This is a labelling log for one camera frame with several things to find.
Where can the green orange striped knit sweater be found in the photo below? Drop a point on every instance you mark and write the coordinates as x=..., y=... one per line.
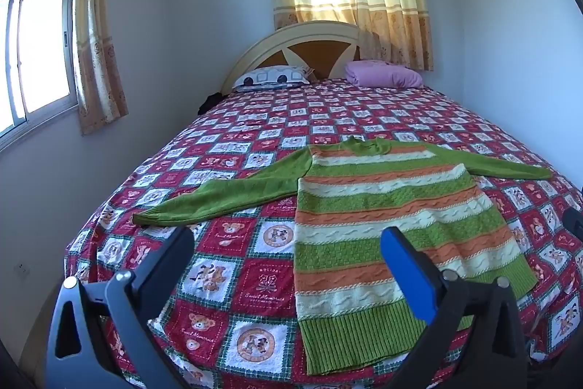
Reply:
x=364, y=211

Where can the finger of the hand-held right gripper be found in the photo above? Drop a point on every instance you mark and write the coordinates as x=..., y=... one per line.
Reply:
x=575, y=226

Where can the dark object beside bed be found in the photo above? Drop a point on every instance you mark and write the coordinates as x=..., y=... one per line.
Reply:
x=210, y=103

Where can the white patterned pillow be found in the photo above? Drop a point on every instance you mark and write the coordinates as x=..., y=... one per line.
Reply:
x=271, y=77

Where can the sliding glass window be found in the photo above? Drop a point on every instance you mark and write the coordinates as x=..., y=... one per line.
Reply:
x=41, y=42

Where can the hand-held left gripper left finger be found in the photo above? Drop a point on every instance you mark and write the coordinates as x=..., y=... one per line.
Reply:
x=167, y=262

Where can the white wall socket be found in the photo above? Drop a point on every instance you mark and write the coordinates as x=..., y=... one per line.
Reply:
x=20, y=269

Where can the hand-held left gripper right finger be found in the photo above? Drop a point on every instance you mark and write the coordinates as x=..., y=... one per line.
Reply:
x=410, y=275

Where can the pink pillow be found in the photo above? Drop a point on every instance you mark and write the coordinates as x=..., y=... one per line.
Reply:
x=382, y=74

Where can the red checkered printed bed blanket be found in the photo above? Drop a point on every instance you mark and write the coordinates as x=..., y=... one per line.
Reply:
x=255, y=279

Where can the cream and brown headboard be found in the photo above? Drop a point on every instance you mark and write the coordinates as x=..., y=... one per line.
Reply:
x=319, y=51

